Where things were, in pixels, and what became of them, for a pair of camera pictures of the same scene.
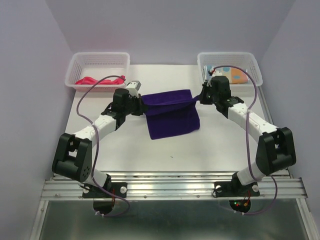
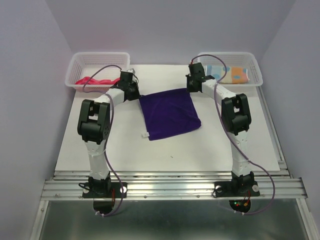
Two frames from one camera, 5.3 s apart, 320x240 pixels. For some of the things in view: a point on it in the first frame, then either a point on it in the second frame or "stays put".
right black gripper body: (208, 97) → (189, 85)
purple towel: (171, 114) stays put
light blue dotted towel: (236, 75) stays put
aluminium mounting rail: (176, 185) stays put
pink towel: (86, 80) stays put
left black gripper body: (134, 106) → (134, 94)
